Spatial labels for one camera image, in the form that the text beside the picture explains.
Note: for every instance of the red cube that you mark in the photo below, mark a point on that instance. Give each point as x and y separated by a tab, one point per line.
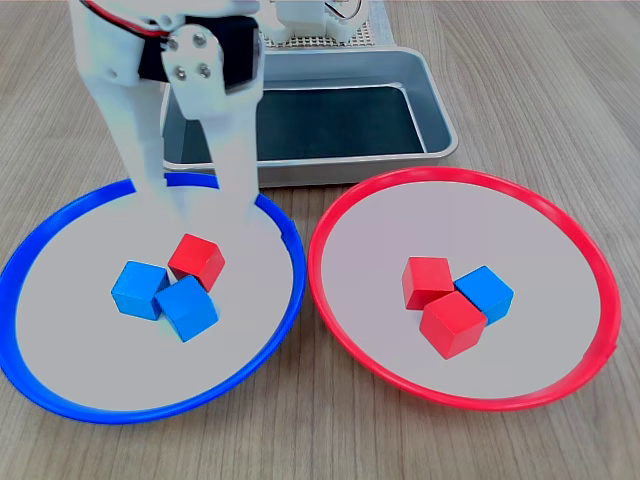
195	255
450	325
425	280

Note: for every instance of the blue cube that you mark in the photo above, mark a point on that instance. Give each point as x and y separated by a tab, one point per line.
185	310
135	290
487	295

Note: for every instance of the black tray mat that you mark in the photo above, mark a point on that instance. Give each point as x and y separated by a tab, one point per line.
340	125

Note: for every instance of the steel tray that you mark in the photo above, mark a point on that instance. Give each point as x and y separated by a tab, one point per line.
350	172

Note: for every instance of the blue rimmed white plate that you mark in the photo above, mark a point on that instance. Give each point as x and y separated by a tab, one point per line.
100	360

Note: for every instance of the red rimmed white plate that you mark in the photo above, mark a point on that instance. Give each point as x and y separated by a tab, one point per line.
525	325

